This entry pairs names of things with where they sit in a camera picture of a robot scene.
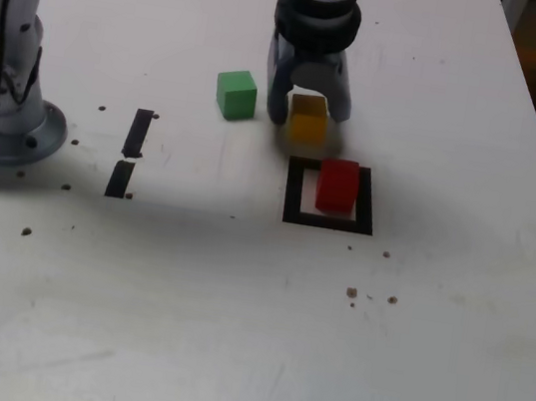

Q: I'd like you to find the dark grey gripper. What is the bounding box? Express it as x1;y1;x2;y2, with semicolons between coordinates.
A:
258;28;363;136

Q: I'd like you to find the yellow cube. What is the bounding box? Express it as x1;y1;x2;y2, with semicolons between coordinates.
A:
284;91;333;146

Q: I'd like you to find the green cube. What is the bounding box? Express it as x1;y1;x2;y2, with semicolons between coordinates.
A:
211;66;262;125

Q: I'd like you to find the red cube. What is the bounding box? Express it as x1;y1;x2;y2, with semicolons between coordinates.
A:
312;155;361;216

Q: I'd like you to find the black tape square outline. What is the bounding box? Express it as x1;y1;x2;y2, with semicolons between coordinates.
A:
277;155;383;237

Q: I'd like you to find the black tape strip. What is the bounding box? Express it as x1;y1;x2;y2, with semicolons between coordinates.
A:
103;105;156;202

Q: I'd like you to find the grey metal post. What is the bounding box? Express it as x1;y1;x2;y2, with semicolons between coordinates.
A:
494;0;531;36

